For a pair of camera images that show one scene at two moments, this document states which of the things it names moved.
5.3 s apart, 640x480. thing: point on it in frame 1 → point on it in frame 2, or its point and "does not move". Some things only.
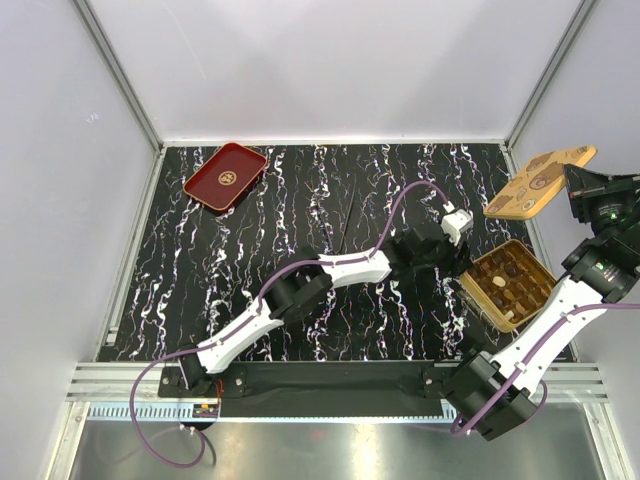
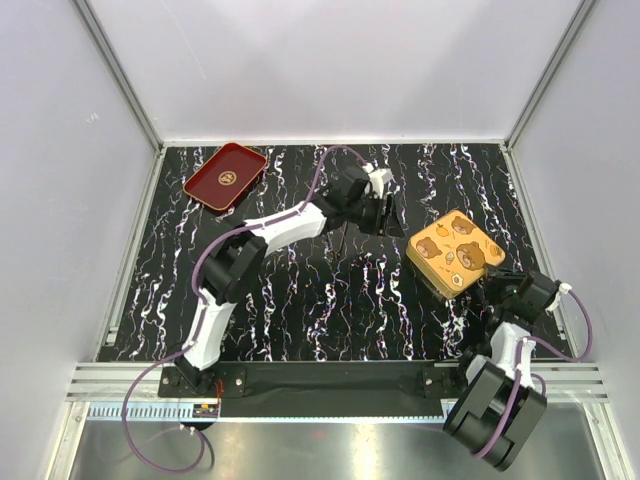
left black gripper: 453,267 → 389,224
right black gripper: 586,188 → 494,278
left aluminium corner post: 97,33 does not move
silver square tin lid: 536,182 → 452,254
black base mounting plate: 349,389 does not move
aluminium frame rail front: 118,411 does not move
